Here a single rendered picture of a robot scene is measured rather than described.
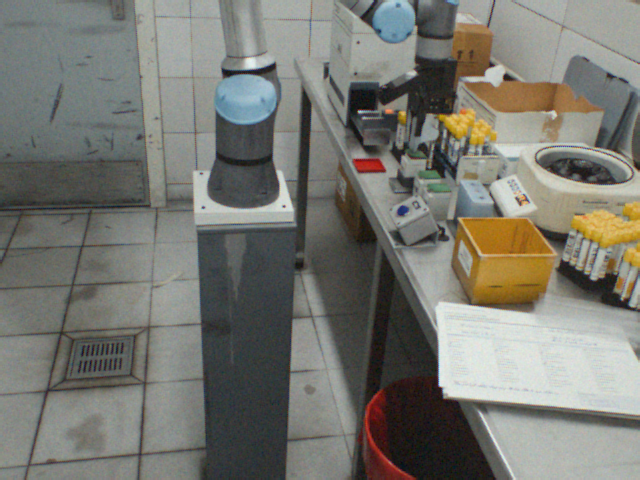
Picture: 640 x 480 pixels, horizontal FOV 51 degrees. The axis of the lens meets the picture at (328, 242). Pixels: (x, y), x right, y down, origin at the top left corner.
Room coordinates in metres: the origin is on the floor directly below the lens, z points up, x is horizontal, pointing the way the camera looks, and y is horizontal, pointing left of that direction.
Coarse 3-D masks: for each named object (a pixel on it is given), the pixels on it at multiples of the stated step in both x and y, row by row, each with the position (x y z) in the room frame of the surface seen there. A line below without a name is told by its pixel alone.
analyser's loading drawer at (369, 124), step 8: (352, 112) 1.78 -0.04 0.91; (360, 112) 1.70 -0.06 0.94; (368, 112) 1.71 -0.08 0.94; (376, 112) 1.71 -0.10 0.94; (352, 120) 1.73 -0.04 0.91; (360, 120) 1.70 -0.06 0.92; (368, 120) 1.66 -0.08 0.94; (376, 120) 1.66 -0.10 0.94; (360, 128) 1.66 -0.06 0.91; (368, 128) 1.66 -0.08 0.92; (376, 128) 1.66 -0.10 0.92; (368, 136) 1.60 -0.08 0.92; (376, 136) 1.61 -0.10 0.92; (384, 136) 1.61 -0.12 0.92; (368, 144) 1.60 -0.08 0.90; (376, 144) 1.61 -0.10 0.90; (384, 144) 1.61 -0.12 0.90
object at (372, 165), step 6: (354, 162) 1.52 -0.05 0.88; (360, 162) 1.53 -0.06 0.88; (366, 162) 1.53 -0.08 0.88; (372, 162) 1.54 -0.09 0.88; (378, 162) 1.54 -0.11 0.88; (360, 168) 1.49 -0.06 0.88; (366, 168) 1.50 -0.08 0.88; (372, 168) 1.49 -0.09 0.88; (378, 168) 1.50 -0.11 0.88; (384, 168) 1.49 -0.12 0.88
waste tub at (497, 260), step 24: (456, 240) 1.07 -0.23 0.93; (480, 240) 1.09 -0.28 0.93; (504, 240) 1.09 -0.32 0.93; (528, 240) 1.07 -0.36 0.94; (456, 264) 1.05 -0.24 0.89; (480, 264) 0.96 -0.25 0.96; (504, 264) 0.96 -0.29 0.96; (528, 264) 0.97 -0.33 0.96; (552, 264) 0.97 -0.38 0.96; (480, 288) 0.96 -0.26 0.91; (504, 288) 0.96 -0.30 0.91; (528, 288) 0.97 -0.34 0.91
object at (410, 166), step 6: (402, 156) 1.42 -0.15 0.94; (408, 156) 1.41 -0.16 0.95; (402, 162) 1.41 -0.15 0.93; (408, 162) 1.39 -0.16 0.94; (414, 162) 1.39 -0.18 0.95; (420, 162) 1.39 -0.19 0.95; (402, 168) 1.41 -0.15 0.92; (408, 168) 1.39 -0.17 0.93; (414, 168) 1.39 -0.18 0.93; (420, 168) 1.39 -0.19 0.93; (402, 174) 1.40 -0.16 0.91; (408, 174) 1.39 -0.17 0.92; (414, 174) 1.39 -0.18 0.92
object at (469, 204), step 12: (468, 180) 1.25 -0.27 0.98; (468, 192) 1.19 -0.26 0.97; (480, 192) 1.20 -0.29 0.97; (456, 204) 1.24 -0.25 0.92; (468, 204) 1.18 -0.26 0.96; (480, 204) 1.15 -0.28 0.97; (492, 204) 1.15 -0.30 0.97; (456, 216) 1.23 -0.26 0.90; (468, 216) 1.16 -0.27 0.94; (480, 216) 1.15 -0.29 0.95; (456, 228) 1.21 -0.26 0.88
